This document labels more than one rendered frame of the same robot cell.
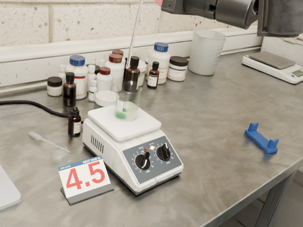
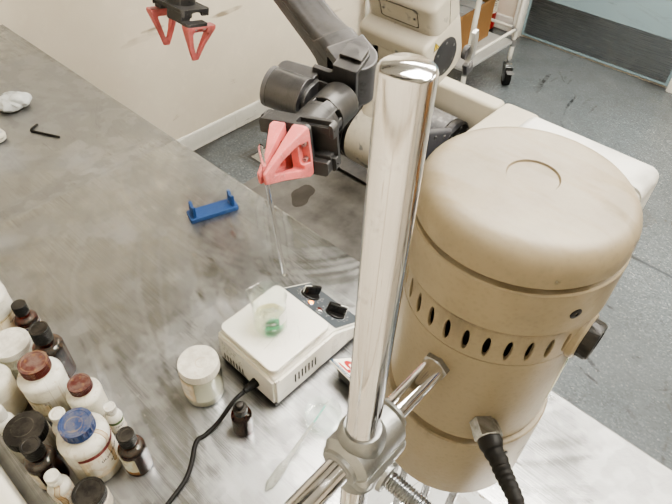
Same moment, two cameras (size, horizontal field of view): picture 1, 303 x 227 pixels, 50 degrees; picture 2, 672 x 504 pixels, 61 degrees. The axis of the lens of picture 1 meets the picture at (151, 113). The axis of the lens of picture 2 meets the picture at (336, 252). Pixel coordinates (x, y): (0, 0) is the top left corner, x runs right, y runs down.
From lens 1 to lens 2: 0.87 m
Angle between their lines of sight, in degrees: 72
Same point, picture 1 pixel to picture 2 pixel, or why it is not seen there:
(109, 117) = (280, 342)
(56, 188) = not seen: hidden behind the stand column
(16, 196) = not seen: hidden behind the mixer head
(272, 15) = (365, 92)
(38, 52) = not seen: outside the picture
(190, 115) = (152, 280)
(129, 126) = (298, 317)
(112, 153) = (330, 344)
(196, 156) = (266, 276)
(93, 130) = (296, 368)
